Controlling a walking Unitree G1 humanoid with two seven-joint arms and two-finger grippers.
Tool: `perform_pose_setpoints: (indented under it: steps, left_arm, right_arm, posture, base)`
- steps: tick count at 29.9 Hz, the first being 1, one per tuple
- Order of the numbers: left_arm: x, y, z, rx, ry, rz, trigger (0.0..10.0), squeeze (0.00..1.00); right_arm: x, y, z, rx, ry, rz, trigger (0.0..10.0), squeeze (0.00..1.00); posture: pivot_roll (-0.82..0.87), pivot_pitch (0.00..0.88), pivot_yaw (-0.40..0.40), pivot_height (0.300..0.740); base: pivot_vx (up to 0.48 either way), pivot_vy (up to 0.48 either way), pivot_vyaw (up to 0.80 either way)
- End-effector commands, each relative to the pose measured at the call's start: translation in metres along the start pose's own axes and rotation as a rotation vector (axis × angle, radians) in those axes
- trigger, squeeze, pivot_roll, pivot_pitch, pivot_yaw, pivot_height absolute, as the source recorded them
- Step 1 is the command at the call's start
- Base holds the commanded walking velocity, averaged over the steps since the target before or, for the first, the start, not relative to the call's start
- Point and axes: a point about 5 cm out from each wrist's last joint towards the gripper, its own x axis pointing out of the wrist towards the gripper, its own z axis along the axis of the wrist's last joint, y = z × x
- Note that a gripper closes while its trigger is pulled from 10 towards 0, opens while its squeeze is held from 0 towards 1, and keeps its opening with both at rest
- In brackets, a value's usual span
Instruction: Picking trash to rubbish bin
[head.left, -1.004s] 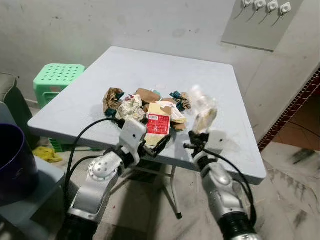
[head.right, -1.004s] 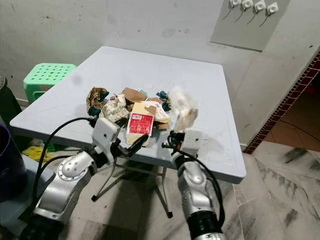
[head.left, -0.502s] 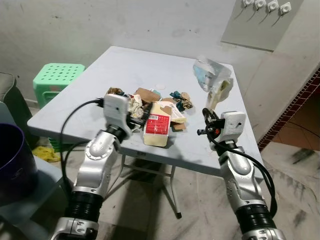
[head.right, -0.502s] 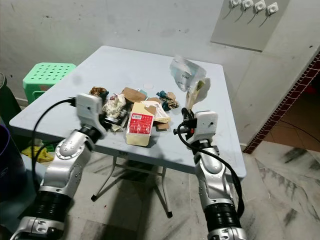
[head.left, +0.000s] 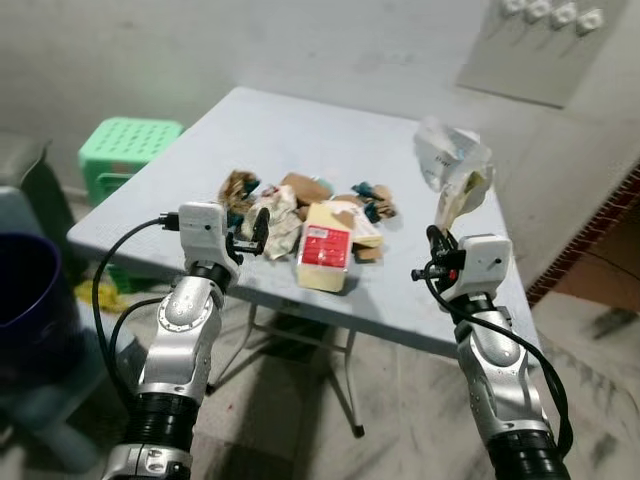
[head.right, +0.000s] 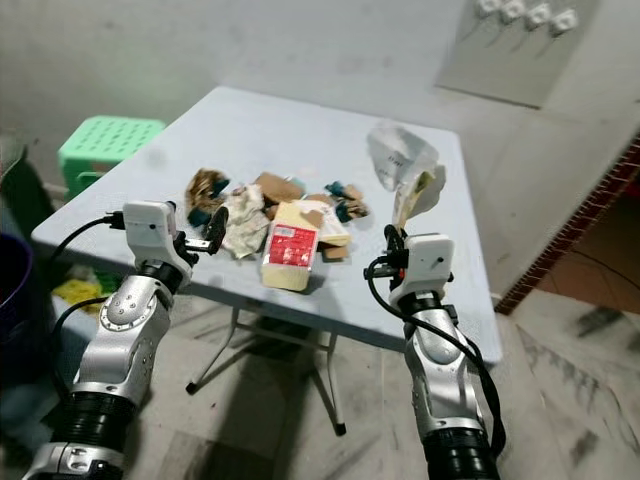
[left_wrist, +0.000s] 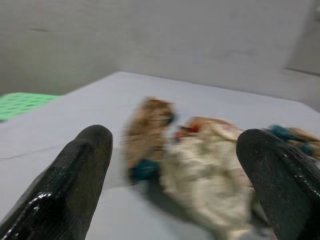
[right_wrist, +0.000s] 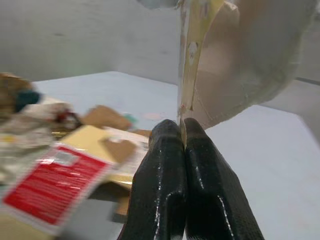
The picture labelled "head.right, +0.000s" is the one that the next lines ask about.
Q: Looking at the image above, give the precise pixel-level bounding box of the clear plastic bag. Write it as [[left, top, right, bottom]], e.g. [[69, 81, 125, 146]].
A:
[[365, 118, 449, 231]]

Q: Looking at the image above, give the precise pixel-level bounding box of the yellow trash scrap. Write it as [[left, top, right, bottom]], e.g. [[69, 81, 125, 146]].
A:
[[54, 279, 107, 307]]

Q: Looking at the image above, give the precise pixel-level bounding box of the dark blue rubbish bin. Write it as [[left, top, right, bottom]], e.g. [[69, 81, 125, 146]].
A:
[[0, 231, 34, 393]]

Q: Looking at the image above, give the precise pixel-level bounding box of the crumpled white tissue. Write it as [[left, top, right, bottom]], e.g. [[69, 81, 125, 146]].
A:
[[221, 184, 272, 260]]

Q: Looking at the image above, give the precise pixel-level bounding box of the crumpled brown wrapper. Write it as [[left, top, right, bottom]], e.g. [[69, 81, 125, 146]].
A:
[[184, 167, 232, 214]]

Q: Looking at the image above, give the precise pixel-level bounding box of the teal and brown wrapper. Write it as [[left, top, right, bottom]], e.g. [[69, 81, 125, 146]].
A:
[[324, 181, 372, 224]]

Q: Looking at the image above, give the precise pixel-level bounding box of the white paper box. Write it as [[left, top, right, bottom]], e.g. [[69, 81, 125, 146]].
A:
[[300, 197, 352, 262]]

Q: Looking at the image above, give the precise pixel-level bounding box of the brown cardboard piece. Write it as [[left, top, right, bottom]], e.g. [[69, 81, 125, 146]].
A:
[[252, 171, 307, 207]]

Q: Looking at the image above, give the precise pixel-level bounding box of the yellow and red carton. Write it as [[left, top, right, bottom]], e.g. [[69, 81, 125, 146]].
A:
[[259, 202, 322, 294]]

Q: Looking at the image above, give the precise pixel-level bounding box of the pale blue folding table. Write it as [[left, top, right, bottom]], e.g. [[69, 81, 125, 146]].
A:
[[29, 85, 505, 437]]

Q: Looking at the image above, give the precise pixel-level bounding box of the green plastic stool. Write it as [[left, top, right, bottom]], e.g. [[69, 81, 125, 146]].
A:
[[57, 115, 167, 198]]

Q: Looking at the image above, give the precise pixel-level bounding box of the red brick step edge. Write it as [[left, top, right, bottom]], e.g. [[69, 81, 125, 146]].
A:
[[494, 133, 640, 317]]

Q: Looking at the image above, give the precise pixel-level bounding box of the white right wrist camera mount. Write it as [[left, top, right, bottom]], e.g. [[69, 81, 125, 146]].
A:
[[398, 234, 455, 302]]

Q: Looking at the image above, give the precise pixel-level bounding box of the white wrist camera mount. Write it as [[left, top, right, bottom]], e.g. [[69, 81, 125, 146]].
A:
[[123, 200, 193, 269], [398, 234, 455, 302]]

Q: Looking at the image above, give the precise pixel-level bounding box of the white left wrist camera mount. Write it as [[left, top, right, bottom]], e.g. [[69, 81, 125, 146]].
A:
[[123, 200, 193, 269]]

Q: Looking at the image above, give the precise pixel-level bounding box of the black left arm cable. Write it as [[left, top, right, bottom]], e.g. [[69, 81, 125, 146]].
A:
[[48, 212, 129, 396]]

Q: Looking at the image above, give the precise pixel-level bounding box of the grey wall panel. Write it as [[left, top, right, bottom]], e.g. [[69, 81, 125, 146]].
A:
[[434, 0, 602, 110]]

